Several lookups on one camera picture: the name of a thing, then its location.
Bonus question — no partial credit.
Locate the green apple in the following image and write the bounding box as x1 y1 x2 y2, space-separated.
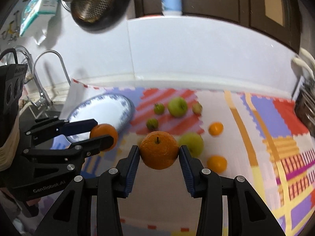
167 96 188 118
178 132 204 158

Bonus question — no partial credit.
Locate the small tan fruit right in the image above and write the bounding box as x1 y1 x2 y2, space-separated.
192 102 203 116

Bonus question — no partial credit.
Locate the chrome gooseneck faucet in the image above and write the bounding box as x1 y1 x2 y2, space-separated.
32 50 71 87

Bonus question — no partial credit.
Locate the small green fruit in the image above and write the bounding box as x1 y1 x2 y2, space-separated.
146 118 158 131
153 103 165 115

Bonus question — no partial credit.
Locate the operator hand under gripper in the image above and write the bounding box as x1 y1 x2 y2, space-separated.
26 198 41 207

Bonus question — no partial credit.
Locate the cream handled white pan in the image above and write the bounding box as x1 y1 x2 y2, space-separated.
292 47 315 80

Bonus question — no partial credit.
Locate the chrome kitchen faucet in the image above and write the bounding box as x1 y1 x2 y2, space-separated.
14 45 53 109

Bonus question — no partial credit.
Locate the colourful patterned table mat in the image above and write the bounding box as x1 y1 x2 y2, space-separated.
60 80 314 235

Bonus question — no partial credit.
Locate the small orange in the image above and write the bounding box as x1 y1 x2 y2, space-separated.
208 122 224 136
207 155 227 174

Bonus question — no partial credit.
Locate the small green fruit back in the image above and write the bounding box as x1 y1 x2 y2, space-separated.
153 103 165 115

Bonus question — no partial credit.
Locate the blue rimmed white plate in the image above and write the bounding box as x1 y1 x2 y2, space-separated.
67 93 135 132

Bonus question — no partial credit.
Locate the large orange with stem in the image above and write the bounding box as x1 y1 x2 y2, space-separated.
139 131 179 170

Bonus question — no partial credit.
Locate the dark wooden window frame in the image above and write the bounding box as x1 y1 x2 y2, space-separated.
134 0 301 52

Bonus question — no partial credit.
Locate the black hanging frying pan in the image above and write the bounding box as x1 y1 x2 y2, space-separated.
70 0 131 31

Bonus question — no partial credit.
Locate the teal white tissue package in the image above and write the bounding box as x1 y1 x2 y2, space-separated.
19 0 59 45

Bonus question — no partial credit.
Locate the small green fruit front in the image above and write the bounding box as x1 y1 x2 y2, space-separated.
146 118 158 131

